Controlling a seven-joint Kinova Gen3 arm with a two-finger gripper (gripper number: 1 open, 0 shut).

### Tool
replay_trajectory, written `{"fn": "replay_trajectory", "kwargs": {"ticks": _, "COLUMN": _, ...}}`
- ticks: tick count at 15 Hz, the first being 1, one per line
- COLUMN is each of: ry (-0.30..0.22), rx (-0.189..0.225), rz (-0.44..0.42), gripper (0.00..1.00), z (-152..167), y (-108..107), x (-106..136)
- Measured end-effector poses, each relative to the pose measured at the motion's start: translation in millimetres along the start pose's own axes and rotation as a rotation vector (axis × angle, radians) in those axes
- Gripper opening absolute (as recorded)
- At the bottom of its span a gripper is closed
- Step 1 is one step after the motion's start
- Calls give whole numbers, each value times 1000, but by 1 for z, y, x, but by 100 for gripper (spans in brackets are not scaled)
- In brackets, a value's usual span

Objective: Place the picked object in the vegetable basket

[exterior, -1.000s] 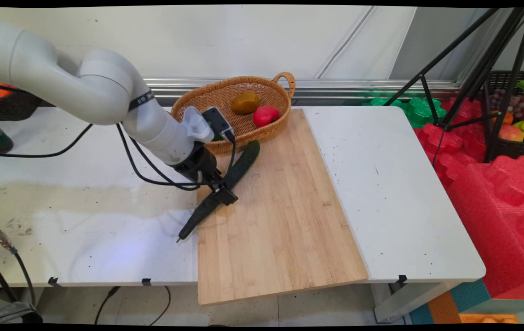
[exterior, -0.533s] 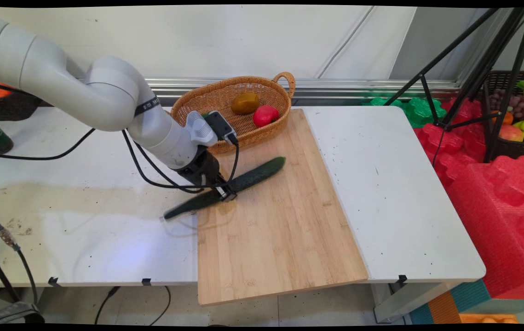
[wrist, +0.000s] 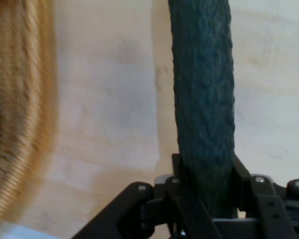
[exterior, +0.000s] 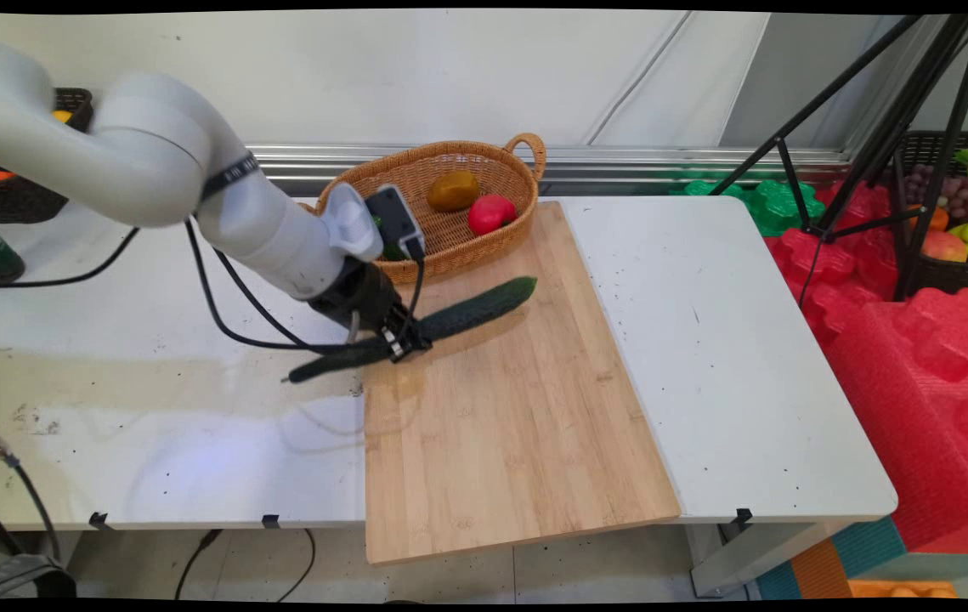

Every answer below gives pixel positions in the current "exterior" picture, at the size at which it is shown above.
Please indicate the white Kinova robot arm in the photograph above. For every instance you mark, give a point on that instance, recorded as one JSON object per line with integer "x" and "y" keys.
{"x": 144, "y": 144}

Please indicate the orange tray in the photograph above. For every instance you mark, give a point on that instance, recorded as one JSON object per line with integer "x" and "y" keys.
{"x": 904, "y": 589}

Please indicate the dark green cucumber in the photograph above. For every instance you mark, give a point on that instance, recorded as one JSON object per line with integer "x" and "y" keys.
{"x": 475, "y": 310}

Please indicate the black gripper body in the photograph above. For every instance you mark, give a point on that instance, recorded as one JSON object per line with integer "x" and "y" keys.
{"x": 360, "y": 293}

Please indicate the green bell pepper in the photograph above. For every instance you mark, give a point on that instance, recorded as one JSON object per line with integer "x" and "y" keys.
{"x": 393, "y": 252}

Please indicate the pink orange peach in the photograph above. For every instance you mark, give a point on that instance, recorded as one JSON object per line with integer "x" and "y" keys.
{"x": 942, "y": 246}

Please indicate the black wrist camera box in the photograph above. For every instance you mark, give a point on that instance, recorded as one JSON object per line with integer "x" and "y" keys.
{"x": 394, "y": 219}

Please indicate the black tripod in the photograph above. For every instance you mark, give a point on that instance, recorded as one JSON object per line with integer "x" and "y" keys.
{"x": 900, "y": 127}

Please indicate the aluminium wall rail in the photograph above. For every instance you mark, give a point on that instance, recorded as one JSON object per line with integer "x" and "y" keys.
{"x": 662, "y": 160}

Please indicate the black table edge clip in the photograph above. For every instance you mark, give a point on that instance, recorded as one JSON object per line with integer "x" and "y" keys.
{"x": 743, "y": 515}
{"x": 98, "y": 519}
{"x": 270, "y": 521}

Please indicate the bamboo cutting board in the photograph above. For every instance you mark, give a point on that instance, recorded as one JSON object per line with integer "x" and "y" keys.
{"x": 517, "y": 425}

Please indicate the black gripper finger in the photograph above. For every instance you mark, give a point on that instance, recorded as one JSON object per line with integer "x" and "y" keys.
{"x": 394, "y": 342}
{"x": 416, "y": 330}

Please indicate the white table leg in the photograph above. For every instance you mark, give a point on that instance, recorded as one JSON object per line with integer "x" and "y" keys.
{"x": 747, "y": 561}

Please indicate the yellow-brown mango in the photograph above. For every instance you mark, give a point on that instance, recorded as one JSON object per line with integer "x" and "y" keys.
{"x": 453, "y": 191}

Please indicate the red foam mats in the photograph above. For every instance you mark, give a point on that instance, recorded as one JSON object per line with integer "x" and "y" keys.
{"x": 917, "y": 382}

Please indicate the purple grapes bunch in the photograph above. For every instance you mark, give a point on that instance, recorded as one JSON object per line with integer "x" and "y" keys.
{"x": 964, "y": 191}

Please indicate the small orange fruit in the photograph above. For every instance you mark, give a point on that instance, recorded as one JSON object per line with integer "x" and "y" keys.
{"x": 936, "y": 218}

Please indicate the red apple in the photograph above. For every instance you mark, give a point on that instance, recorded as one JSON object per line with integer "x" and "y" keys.
{"x": 490, "y": 212}

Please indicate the green foam mat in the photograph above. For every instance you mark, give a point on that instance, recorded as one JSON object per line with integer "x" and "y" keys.
{"x": 777, "y": 204}

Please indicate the yellow fruit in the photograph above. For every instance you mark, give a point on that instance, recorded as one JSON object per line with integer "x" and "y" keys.
{"x": 63, "y": 116}

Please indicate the black woven fruit basket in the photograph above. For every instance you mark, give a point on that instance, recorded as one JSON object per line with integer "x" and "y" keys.
{"x": 16, "y": 200}

